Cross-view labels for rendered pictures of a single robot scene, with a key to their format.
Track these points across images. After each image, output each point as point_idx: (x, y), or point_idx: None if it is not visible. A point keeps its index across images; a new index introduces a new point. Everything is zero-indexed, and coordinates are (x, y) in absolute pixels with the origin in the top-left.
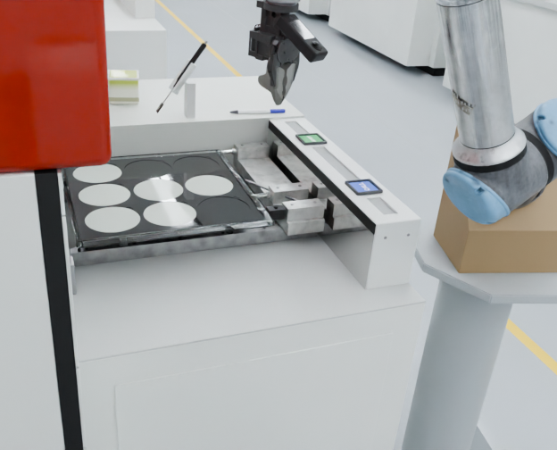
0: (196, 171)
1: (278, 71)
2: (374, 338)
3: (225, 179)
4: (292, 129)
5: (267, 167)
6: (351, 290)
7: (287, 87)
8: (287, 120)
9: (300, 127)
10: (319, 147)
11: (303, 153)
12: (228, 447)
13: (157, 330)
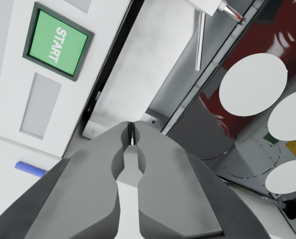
0: (224, 124)
1: (190, 208)
2: None
3: (221, 87)
4: (56, 106)
5: (121, 89)
6: None
7: (106, 144)
8: (34, 138)
9: (26, 110)
10: (69, 3)
11: (128, 4)
12: None
13: None
